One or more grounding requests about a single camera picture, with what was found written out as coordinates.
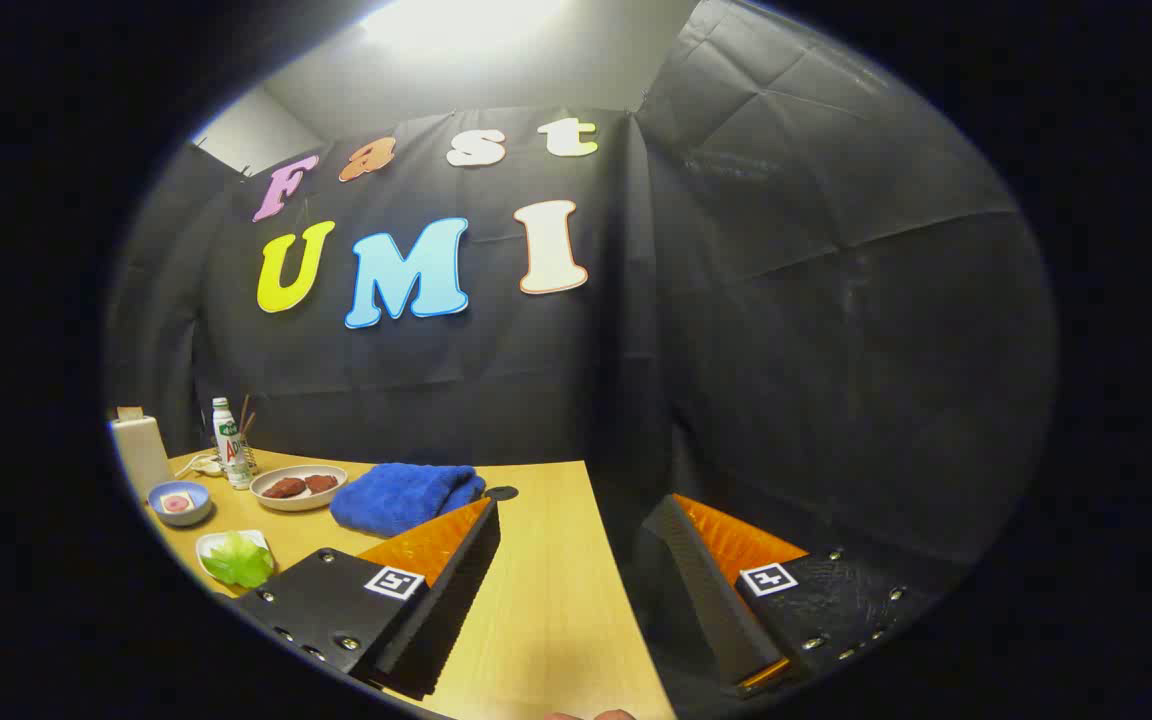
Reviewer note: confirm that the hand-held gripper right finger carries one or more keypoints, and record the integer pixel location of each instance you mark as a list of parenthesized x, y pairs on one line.
[(701, 590)]

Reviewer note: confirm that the long dark red meat slice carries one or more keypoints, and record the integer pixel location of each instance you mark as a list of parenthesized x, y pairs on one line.
[(321, 483)]

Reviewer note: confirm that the blue round plate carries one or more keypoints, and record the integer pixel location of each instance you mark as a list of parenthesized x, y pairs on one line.
[(191, 512)]

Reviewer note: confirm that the small dark red meat slice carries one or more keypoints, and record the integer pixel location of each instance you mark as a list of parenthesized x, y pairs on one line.
[(284, 488)]

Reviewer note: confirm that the white square plate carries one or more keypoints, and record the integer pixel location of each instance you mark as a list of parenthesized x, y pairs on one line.
[(211, 548)]

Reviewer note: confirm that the beige round plate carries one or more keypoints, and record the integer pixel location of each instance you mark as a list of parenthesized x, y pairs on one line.
[(271, 499)]

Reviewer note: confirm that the white divided condiment dish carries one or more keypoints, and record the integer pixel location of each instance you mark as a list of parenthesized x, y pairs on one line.
[(208, 466)]

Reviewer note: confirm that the black desk grommet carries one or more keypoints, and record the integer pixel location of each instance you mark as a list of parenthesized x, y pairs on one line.
[(501, 493)]

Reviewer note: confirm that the brown chopsticks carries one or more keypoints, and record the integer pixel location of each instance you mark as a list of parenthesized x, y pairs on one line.
[(245, 415)]

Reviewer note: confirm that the blue towel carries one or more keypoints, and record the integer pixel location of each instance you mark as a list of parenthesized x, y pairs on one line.
[(401, 495)]

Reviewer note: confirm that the white bottle green cap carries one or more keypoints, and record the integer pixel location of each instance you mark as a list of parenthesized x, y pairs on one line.
[(228, 445)]

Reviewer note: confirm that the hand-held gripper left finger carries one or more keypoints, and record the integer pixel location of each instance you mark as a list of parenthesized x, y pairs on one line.
[(456, 580)]

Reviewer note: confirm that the black backdrop cloth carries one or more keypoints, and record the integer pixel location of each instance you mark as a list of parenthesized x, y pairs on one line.
[(836, 350)]

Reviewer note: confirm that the white bread slice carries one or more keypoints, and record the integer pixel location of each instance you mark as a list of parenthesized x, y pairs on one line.
[(164, 500)]

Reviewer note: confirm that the white toaster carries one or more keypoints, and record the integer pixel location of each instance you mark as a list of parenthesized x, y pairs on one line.
[(141, 450)]

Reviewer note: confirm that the green lettuce leaf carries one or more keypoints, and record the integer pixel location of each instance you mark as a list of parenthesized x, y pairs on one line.
[(239, 562)]

